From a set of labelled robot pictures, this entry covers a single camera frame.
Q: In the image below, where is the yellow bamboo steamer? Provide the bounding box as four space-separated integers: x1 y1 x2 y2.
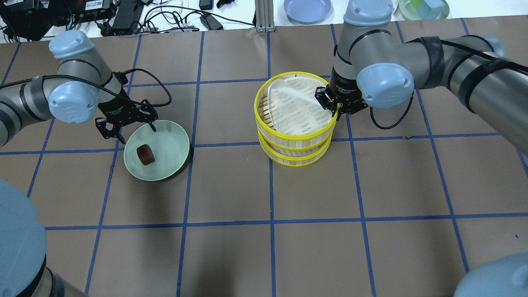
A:
259 133 332 167
253 71 337 153

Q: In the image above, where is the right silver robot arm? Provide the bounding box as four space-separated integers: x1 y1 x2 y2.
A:
315 0 527 297

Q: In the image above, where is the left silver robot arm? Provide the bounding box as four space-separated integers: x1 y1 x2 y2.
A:
0 30 158 297

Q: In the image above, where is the brown steamed bun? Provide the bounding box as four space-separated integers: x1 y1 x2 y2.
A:
136 144 156 166

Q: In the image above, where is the aluminium frame post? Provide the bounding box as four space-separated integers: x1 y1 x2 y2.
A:
255 0 276 33

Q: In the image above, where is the light green plate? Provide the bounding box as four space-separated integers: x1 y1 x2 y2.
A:
124 120 190 181

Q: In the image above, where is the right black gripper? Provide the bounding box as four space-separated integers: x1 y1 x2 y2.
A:
315 70 368 122

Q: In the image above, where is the green bowl with sponges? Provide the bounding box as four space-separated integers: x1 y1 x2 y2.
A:
398 0 450 21

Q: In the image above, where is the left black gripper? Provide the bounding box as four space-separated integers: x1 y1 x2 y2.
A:
95 73 158 145

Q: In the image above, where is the blue plate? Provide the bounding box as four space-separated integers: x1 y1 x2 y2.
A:
283 0 332 24

